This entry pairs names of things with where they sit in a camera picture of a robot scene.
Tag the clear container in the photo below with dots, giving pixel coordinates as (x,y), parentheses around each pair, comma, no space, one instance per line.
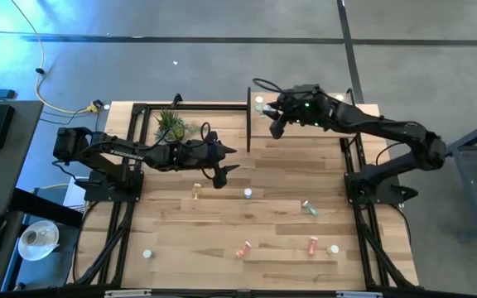
(309,208)

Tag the yellow medicine bottle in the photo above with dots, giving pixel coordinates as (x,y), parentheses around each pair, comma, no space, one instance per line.
(196,190)
(333,249)

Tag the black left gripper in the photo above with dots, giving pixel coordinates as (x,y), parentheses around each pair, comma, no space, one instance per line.
(207,153)

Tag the grey metal stand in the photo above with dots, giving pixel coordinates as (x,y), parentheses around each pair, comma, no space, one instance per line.
(474,134)

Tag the potted green plant black pot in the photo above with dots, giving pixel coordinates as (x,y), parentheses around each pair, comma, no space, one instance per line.
(170,124)

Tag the pink medicine bottle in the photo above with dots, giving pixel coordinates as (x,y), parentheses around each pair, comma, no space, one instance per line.
(312,246)
(243,250)

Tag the white box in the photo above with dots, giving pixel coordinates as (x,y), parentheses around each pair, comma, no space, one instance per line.
(70,194)

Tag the wooden shelf with black frame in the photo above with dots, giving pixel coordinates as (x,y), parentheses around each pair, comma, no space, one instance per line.
(304,132)

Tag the black frame clamp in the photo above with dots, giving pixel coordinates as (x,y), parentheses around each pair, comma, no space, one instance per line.
(176,99)

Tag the silver metal bracket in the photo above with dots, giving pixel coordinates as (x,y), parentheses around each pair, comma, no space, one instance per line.
(358,294)
(126,294)

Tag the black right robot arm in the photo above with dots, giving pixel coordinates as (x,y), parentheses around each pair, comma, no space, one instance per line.
(387,128)

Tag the black desk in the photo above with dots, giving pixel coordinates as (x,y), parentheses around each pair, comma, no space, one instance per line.
(35,205)
(27,136)

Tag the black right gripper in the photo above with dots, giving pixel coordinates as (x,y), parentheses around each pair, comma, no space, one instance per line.
(304,105)

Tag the black lower desk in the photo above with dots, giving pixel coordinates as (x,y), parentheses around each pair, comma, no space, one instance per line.
(35,205)

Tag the black aluminium rig frame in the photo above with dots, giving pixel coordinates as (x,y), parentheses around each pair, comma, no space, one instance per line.
(205,107)

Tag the black floor tape strip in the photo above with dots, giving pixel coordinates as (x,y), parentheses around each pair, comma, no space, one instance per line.
(180,40)
(348,49)

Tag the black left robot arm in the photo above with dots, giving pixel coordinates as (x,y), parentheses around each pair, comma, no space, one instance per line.
(118,151)

